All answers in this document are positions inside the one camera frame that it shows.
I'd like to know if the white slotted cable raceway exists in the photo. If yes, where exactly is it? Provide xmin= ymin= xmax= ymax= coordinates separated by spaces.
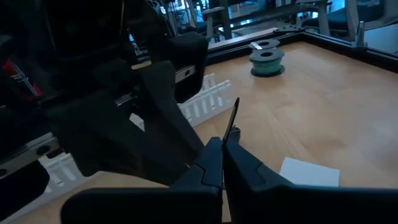
xmin=0 ymin=73 xmax=234 ymax=224

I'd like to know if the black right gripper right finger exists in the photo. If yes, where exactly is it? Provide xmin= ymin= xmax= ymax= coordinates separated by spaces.
xmin=223 ymin=140 xmax=398 ymax=224

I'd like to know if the long black zip tie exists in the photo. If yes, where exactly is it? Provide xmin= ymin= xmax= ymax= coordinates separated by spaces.
xmin=221 ymin=96 xmax=241 ymax=146

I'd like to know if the white raceway cover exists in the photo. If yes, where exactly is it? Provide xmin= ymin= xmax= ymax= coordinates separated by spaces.
xmin=279 ymin=157 xmax=340 ymax=187

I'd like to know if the black frame bracket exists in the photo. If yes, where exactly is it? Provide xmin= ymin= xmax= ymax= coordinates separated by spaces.
xmin=351 ymin=20 xmax=368 ymax=50

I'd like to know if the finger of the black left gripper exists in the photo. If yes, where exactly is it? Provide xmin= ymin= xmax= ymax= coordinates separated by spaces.
xmin=0 ymin=90 xmax=147 ymax=216
xmin=138 ymin=30 xmax=209 ymax=187

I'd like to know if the black table frame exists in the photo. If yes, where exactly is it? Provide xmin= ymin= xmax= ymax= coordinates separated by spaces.
xmin=206 ymin=26 xmax=398 ymax=74

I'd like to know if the black spool with white label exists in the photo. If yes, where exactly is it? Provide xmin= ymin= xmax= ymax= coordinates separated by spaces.
xmin=248 ymin=39 xmax=280 ymax=52

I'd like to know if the red left gripper bracket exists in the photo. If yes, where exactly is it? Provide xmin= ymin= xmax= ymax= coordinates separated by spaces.
xmin=0 ymin=60 xmax=44 ymax=98

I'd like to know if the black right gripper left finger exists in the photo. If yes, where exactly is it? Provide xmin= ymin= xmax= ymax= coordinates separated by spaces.
xmin=60 ymin=138 xmax=223 ymax=224

